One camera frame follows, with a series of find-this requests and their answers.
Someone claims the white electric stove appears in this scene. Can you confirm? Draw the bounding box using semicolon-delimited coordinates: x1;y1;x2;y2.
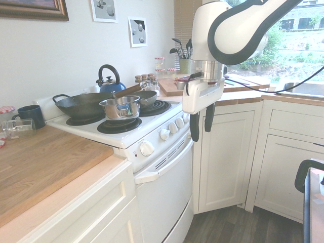
32;85;195;243

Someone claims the frying pan with wooden handle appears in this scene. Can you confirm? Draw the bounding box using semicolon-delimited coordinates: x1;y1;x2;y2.
112;84;158;110

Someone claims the white oven door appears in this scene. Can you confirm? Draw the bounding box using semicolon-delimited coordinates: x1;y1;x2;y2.
134;138;195;243

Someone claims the black spatula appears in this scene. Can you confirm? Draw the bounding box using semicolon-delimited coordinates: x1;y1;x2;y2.
171;38;184;60

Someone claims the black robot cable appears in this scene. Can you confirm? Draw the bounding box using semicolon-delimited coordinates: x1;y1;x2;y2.
185;66;324;97

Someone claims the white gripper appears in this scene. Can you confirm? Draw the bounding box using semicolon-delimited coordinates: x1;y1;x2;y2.
182;77;226;142

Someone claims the empty clear glass jar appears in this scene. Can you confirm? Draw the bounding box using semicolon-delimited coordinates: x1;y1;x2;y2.
0;118;37;141

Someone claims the black wok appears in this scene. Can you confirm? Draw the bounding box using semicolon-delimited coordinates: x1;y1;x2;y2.
52;92;115;121

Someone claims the black slotted turner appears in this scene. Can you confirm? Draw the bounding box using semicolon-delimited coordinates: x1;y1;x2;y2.
185;38;194;60

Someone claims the grey shapes poster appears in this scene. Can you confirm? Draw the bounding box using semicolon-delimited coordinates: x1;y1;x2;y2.
90;0;119;24
127;16;148;48

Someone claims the white counter cabinet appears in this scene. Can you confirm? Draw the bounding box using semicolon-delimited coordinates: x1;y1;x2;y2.
14;158;143;243

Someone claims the framed painting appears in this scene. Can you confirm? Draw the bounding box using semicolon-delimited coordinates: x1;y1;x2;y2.
0;0;70;22

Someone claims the steel kitchen sink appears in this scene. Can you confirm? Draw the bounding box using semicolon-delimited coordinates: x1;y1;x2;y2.
275;82;324;98

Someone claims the blue kettle with black handle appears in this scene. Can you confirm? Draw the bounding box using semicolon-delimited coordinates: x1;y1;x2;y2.
96;64;127;95

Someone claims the large white oven knob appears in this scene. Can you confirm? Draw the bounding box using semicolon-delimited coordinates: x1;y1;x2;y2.
139;141;155;157

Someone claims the white corner cabinet door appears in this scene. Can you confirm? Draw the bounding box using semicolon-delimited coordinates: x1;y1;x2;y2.
193;100;263;216

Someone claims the wooden cutting board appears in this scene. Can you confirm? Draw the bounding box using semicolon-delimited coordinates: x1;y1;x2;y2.
157;76;262;97

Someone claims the dark blue mug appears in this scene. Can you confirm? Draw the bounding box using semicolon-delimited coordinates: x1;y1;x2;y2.
11;104;47;130

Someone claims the utensil holder with utensils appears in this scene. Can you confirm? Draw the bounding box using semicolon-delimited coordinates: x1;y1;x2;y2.
173;0;204;74

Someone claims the jar with red checkered lid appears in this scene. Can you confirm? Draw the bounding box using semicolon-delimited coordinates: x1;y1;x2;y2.
0;105;17;127

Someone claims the white sink cabinet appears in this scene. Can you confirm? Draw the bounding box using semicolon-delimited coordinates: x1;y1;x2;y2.
245;99;324;224

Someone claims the white oven door handle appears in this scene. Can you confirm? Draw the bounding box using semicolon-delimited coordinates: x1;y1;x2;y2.
134;138;194;185

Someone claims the stainless steel saucepan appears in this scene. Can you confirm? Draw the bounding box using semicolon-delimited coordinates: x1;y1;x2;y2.
99;95;149;120

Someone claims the black coil burner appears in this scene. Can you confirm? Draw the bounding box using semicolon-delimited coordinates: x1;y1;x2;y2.
139;99;173;117
66;115;102;127
97;117;143;134

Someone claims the green utensil holder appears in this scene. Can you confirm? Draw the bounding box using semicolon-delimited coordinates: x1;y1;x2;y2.
179;58;192;75

